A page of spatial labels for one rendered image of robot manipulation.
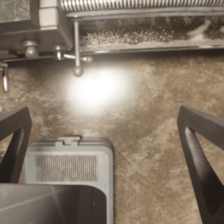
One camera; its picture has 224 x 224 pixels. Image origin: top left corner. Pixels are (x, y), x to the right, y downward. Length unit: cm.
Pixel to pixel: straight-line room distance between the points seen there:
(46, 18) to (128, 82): 87
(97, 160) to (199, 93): 83
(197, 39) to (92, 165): 86
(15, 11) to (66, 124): 97
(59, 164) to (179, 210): 96
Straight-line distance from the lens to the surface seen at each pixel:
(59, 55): 79
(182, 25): 107
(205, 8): 83
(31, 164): 124
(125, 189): 152
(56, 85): 140
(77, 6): 69
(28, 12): 55
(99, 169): 117
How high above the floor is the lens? 135
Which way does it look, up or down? 85 degrees down
